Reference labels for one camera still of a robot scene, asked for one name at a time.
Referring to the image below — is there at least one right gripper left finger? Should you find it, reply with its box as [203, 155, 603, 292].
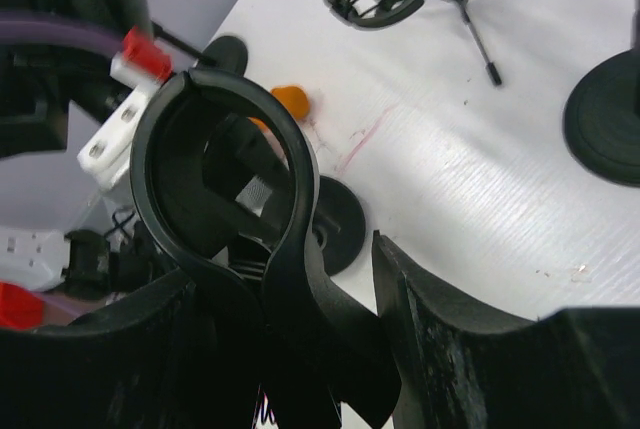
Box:
[1, 271, 258, 428]

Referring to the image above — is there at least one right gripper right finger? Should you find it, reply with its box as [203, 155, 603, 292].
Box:
[372, 234, 639, 428]

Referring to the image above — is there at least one silver glitter microphone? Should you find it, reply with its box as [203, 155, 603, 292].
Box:
[235, 176, 272, 216]

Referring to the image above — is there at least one black round base shock stand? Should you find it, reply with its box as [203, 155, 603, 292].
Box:
[563, 10, 639, 187]

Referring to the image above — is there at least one orange microphone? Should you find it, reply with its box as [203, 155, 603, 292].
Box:
[270, 85, 311, 122]

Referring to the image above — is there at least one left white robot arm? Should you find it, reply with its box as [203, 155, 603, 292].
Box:
[1, 0, 153, 158]

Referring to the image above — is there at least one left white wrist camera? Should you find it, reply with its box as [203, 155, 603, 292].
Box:
[77, 27, 173, 192]

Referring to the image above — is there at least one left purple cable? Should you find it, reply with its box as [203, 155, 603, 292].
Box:
[0, 11, 124, 58]

